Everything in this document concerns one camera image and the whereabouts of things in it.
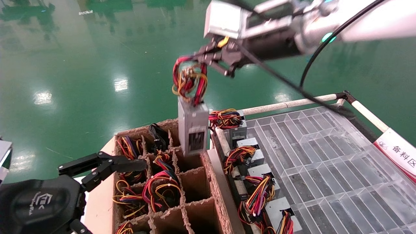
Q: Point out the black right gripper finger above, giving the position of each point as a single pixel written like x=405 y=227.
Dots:
x=229 y=66
x=211 y=52

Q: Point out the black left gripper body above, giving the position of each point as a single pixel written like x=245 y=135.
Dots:
x=35 y=204

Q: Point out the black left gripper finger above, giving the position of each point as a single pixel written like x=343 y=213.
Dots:
x=123 y=165
x=79 y=227

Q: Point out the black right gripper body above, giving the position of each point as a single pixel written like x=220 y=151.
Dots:
x=269 y=47

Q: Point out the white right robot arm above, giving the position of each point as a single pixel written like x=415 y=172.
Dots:
x=373 y=19

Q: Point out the brown cardboard divider box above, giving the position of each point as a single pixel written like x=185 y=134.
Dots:
x=201 y=208

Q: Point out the black pipe corner joint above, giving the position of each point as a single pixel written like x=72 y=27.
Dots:
x=346 y=96

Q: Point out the white paper scrap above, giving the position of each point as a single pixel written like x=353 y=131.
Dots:
x=86 y=12

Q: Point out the clear plastic divider tray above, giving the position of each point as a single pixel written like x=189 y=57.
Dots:
x=325 y=169

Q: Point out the white red label sign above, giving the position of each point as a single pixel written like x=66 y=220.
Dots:
x=396 y=152

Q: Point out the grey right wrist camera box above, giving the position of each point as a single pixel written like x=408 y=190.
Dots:
x=227 y=19

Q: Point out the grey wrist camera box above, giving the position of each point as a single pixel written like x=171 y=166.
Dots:
x=4 y=156
x=227 y=19

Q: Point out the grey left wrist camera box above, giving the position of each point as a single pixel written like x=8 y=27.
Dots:
x=4 y=156

